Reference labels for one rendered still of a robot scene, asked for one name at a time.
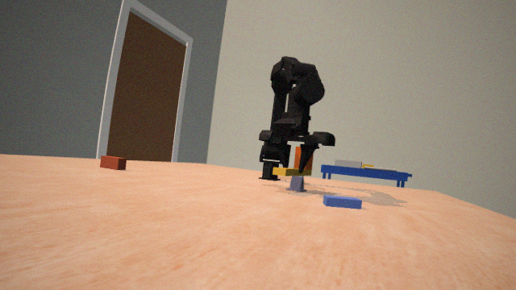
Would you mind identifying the blue rectangular bar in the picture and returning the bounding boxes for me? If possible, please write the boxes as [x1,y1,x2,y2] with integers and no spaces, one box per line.
[322,195,362,209]

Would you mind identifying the reddish-brown rectangular block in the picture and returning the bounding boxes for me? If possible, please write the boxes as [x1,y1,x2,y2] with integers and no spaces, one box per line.
[100,155,127,170]

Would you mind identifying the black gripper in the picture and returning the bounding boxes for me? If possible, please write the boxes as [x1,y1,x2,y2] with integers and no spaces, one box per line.
[259,108,335,173]

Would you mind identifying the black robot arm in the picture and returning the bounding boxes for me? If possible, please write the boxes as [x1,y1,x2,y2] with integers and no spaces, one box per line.
[258,56,325,181]

